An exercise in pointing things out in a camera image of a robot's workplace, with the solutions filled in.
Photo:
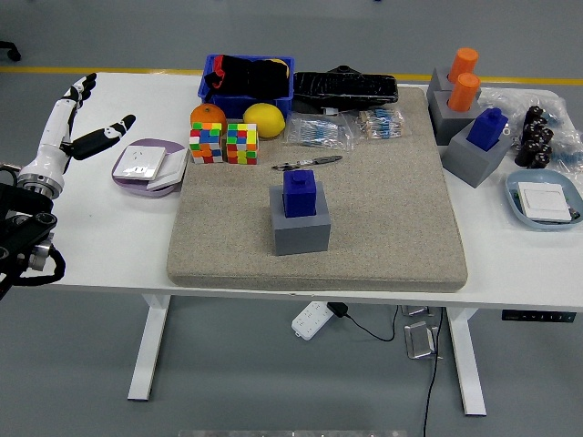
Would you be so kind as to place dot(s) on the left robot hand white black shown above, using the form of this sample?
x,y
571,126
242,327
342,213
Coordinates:
x,y
50,141

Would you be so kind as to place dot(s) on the black table control panel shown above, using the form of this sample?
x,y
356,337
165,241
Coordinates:
x,y
537,316

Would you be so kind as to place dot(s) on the purple tray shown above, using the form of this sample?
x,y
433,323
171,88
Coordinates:
x,y
173,145

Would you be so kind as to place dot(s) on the blue plastic bin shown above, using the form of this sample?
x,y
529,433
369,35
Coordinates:
x,y
237,107

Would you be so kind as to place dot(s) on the white power strip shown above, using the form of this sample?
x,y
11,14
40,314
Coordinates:
x,y
312,318

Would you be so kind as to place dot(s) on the black cloth with red trim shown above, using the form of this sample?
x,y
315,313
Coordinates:
x,y
255,75

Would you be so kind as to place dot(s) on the bag of blue resistors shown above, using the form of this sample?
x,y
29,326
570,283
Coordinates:
x,y
319,132
569,155

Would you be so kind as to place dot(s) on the black silver pen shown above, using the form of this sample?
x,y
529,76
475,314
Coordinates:
x,y
314,160

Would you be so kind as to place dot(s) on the white switch plate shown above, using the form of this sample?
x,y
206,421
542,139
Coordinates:
x,y
175,166

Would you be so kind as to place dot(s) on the black office chair base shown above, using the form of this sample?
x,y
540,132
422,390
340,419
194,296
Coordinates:
x,y
11,50

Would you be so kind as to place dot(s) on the light blue tray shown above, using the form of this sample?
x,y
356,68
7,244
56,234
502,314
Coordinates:
x,y
514,191

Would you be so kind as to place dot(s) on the grey cube seal holder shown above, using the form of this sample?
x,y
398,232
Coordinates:
x,y
300,236
469,159

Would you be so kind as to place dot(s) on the grey-brown mat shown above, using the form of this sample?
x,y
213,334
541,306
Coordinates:
x,y
387,218

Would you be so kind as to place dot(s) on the white switch panel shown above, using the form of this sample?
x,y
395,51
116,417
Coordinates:
x,y
544,200

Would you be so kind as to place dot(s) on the blue seal stamp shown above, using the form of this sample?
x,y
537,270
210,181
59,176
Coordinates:
x,y
485,129
299,196

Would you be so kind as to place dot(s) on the yellow lemon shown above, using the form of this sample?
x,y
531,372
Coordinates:
x,y
264,120

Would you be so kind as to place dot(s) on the orange fruit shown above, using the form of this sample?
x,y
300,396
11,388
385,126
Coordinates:
x,y
207,114

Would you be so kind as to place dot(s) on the multicoloured puzzle cube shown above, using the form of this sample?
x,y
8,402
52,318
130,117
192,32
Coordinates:
x,y
205,143
241,143

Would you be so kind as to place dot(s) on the metal bracket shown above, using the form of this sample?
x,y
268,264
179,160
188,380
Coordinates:
x,y
421,341
416,311

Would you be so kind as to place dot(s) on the bag of tan resistors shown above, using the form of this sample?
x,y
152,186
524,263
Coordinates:
x,y
380,124

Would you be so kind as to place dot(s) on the white table leg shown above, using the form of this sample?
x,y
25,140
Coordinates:
x,y
469,364
150,346

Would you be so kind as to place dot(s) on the yellow item in bin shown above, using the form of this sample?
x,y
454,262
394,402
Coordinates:
x,y
286,69

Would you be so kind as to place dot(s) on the clear plastic bag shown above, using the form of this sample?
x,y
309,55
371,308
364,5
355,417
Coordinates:
x,y
505,98

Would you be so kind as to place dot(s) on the white wall socket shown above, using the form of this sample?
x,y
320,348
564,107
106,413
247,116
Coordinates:
x,y
139,161

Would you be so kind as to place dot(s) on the black wrapped keyboard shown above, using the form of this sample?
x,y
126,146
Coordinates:
x,y
341,88

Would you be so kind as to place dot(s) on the orange cylinder seal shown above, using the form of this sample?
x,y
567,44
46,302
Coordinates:
x,y
463,61
463,93

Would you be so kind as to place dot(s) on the grey cube cylinder holder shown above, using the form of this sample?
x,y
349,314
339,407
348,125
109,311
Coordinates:
x,y
448,125
437,82

